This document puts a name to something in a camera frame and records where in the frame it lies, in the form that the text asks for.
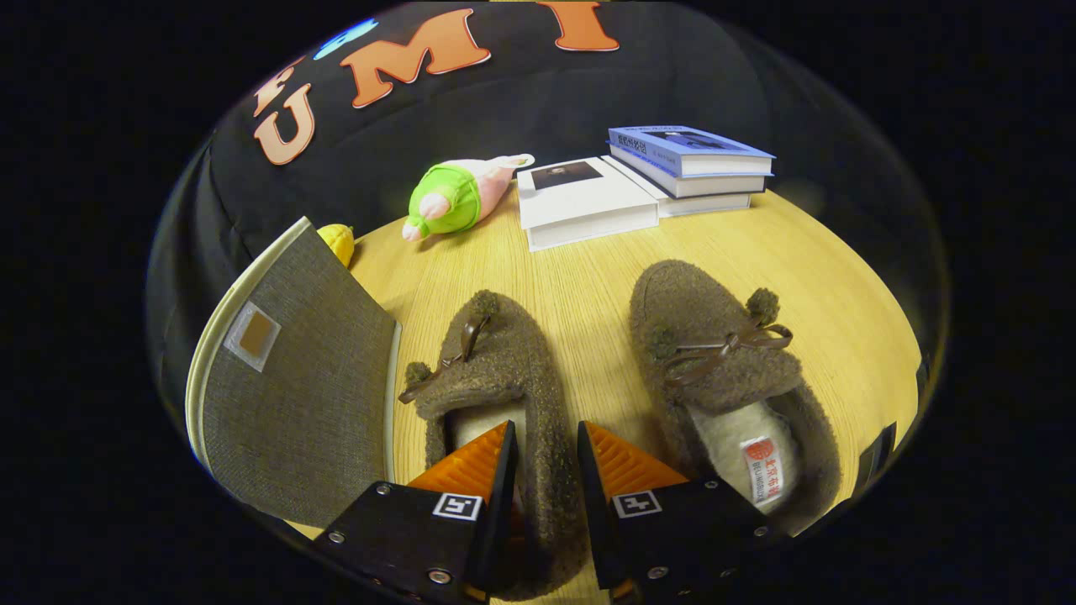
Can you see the yellow plush toy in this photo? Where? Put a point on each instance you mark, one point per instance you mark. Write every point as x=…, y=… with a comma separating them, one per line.
x=339, y=244

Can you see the pink and green plush toy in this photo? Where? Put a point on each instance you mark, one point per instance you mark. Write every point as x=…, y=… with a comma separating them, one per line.
x=450, y=197

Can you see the grey fabric storage box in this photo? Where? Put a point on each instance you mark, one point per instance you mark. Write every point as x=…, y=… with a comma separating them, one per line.
x=311, y=386

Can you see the white book with portrait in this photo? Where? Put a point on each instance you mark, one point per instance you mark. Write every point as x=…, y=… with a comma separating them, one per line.
x=580, y=197

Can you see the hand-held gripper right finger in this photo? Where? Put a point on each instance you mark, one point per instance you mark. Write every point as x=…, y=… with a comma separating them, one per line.
x=681, y=538

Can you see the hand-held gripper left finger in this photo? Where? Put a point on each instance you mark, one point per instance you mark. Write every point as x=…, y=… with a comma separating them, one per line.
x=420, y=538

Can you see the brown fuzzy shoe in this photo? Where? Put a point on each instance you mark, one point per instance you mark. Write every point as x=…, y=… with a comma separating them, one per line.
x=689, y=311
x=504, y=361

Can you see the black flat block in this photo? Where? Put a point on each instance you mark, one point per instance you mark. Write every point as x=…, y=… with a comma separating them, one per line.
x=876, y=458

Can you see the grey spine book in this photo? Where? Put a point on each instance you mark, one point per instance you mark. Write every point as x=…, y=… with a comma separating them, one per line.
x=714, y=186

